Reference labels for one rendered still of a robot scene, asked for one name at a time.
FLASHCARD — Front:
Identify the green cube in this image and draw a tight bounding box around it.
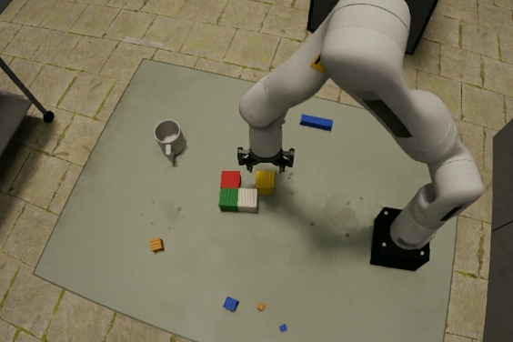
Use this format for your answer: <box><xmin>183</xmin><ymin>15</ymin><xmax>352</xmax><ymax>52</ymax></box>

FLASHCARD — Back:
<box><xmin>218</xmin><ymin>187</ymin><xmax>239</xmax><ymax>212</ymax></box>

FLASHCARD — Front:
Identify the red cube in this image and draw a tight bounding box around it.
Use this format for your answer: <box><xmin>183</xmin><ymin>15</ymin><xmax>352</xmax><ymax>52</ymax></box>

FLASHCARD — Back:
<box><xmin>220</xmin><ymin>171</ymin><xmax>241</xmax><ymax>188</ymax></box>

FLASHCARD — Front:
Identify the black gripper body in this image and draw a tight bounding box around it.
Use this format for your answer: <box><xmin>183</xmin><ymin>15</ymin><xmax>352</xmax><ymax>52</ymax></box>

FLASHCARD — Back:
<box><xmin>248</xmin><ymin>146</ymin><xmax>283</xmax><ymax>163</ymax></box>

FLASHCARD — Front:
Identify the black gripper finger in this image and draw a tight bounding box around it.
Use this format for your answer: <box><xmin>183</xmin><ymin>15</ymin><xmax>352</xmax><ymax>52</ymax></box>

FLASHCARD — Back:
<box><xmin>270</xmin><ymin>148</ymin><xmax>294</xmax><ymax>174</ymax></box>
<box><xmin>237</xmin><ymin>146</ymin><xmax>261</xmax><ymax>173</ymax></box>

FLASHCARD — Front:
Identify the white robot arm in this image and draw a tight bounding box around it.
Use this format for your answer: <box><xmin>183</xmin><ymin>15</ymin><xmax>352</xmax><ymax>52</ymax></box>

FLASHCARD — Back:
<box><xmin>239</xmin><ymin>0</ymin><xmax>484</xmax><ymax>250</ymax></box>

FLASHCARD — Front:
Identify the grey mug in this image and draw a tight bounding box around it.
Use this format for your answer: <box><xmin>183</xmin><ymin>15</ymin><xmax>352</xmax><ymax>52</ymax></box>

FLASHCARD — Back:
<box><xmin>154</xmin><ymin>119</ymin><xmax>186</xmax><ymax>162</ymax></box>

